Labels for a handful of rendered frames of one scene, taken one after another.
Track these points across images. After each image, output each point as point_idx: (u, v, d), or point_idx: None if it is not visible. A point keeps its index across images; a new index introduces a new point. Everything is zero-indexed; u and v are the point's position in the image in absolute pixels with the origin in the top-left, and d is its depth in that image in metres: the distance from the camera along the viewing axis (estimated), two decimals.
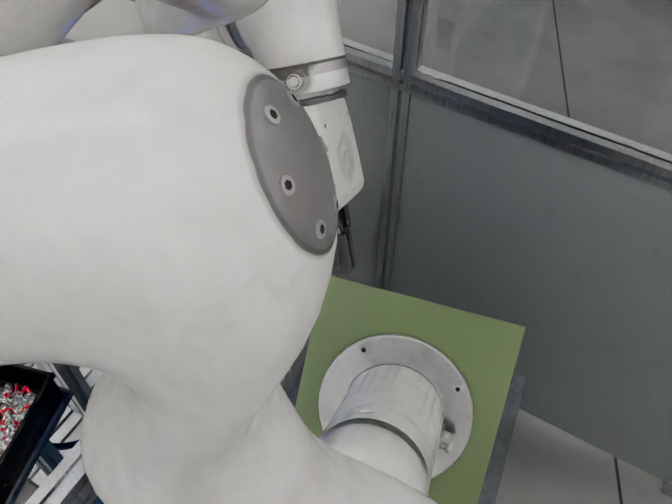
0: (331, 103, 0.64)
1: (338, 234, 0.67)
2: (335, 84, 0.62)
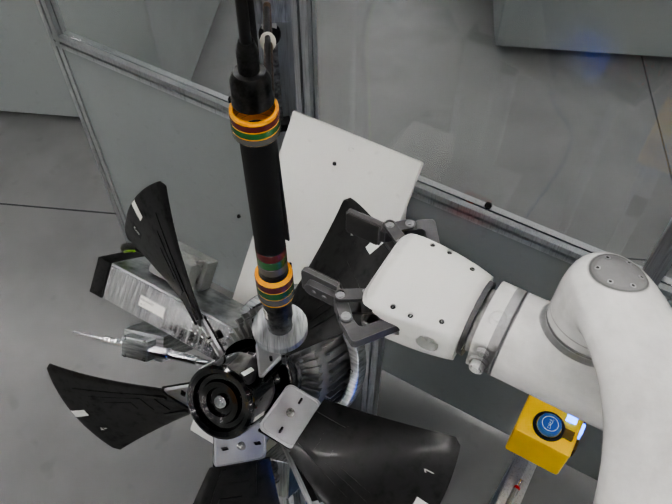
0: None
1: (339, 314, 0.67)
2: None
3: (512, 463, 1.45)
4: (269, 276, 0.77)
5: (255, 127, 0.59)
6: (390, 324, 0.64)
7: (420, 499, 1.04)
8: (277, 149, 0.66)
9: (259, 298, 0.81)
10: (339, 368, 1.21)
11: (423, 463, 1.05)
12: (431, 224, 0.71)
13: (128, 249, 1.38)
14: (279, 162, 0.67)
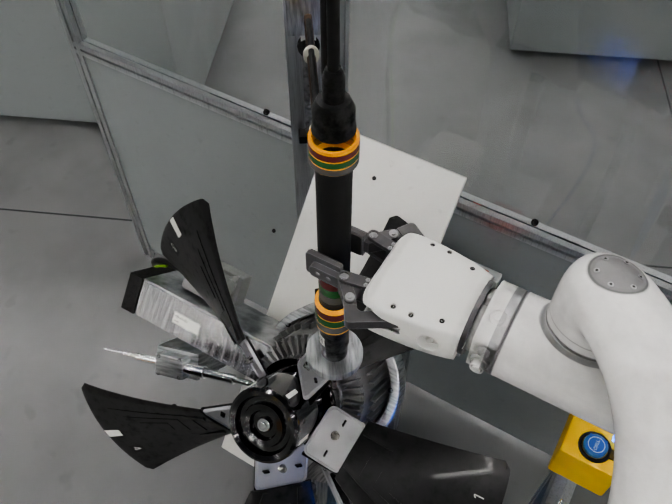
0: None
1: (340, 295, 0.68)
2: None
3: (550, 482, 1.42)
4: (331, 304, 0.74)
5: (336, 157, 0.56)
6: (387, 318, 0.65)
7: None
8: None
9: (318, 325, 0.79)
10: (380, 387, 1.19)
11: (473, 488, 1.03)
12: (413, 227, 0.71)
13: (160, 264, 1.35)
14: None
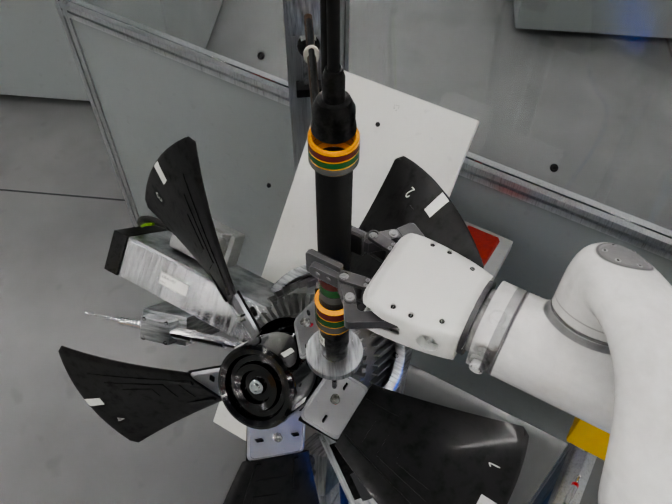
0: None
1: (340, 295, 0.68)
2: None
3: (566, 459, 1.32)
4: (331, 304, 0.74)
5: (336, 157, 0.56)
6: (387, 318, 0.65)
7: (485, 497, 0.91)
8: None
9: (318, 325, 0.79)
10: (384, 351, 1.09)
11: (487, 456, 0.93)
12: (413, 228, 0.71)
13: (146, 222, 1.25)
14: None
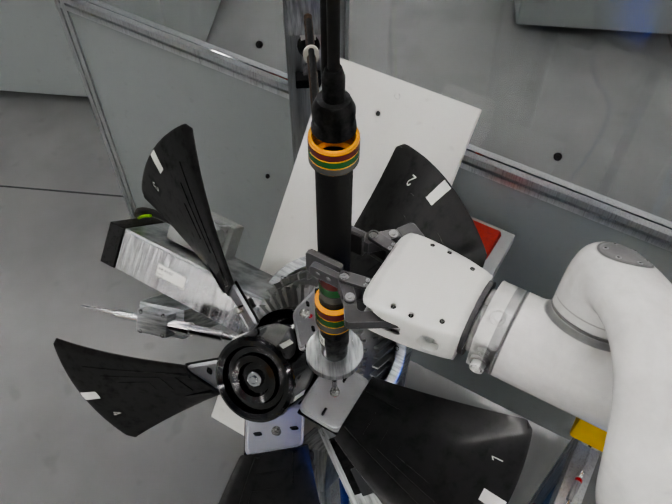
0: None
1: (340, 295, 0.68)
2: None
3: (569, 454, 1.30)
4: (331, 304, 0.74)
5: (336, 157, 0.56)
6: (387, 318, 0.65)
7: (488, 491, 0.89)
8: None
9: (318, 325, 0.78)
10: (385, 344, 1.07)
11: (490, 449, 0.91)
12: (413, 227, 0.71)
13: (143, 214, 1.24)
14: None
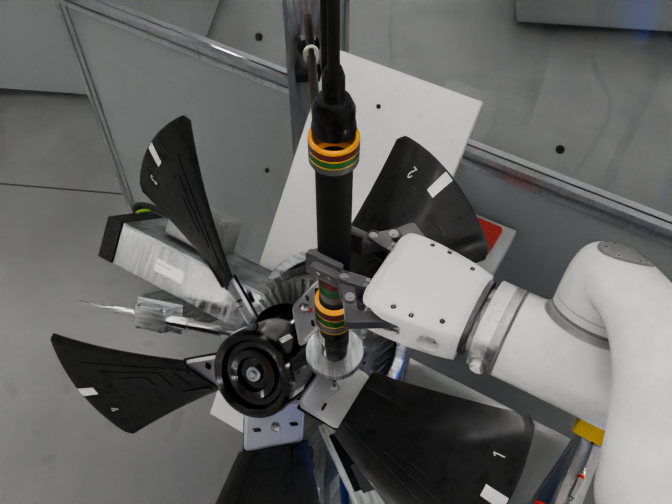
0: None
1: (340, 295, 0.68)
2: None
3: (571, 451, 1.29)
4: (331, 304, 0.74)
5: (336, 157, 0.56)
6: (387, 318, 0.65)
7: (490, 487, 0.88)
8: None
9: (318, 325, 0.78)
10: (385, 339, 1.06)
11: (492, 445, 0.90)
12: (413, 228, 0.71)
13: (141, 209, 1.22)
14: None
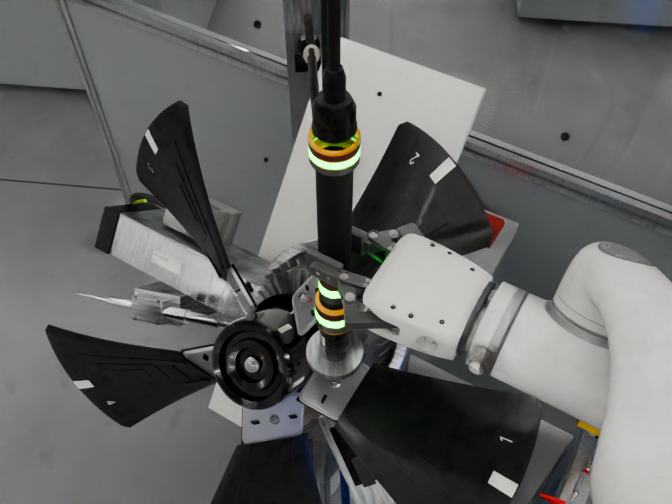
0: None
1: (340, 295, 0.68)
2: None
3: (575, 446, 1.27)
4: (331, 304, 0.74)
5: (337, 156, 0.56)
6: (387, 318, 0.65)
7: (498, 474, 0.84)
8: None
9: (318, 325, 0.78)
10: None
11: (498, 430, 0.86)
12: (413, 228, 0.71)
13: (138, 199, 1.20)
14: None
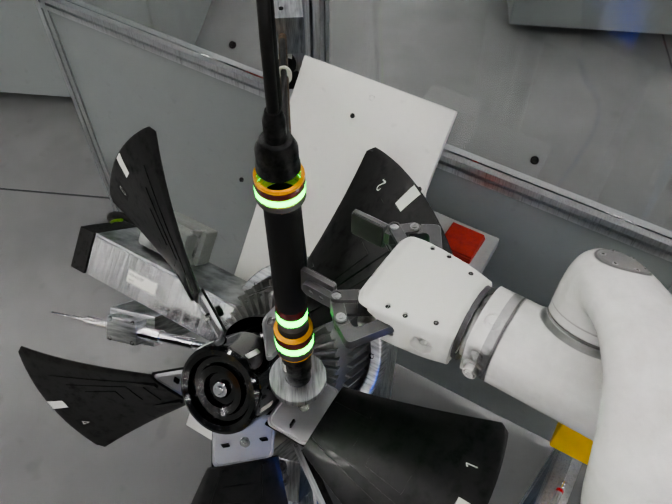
0: None
1: None
2: None
3: (552, 463, 1.28)
4: (288, 333, 0.74)
5: (279, 196, 0.56)
6: (385, 325, 0.64)
7: (462, 500, 0.85)
8: (300, 210, 0.63)
9: (277, 352, 0.79)
10: (358, 352, 1.04)
11: (464, 456, 0.87)
12: (436, 229, 0.71)
13: (115, 218, 1.21)
14: (302, 223, 0.65)
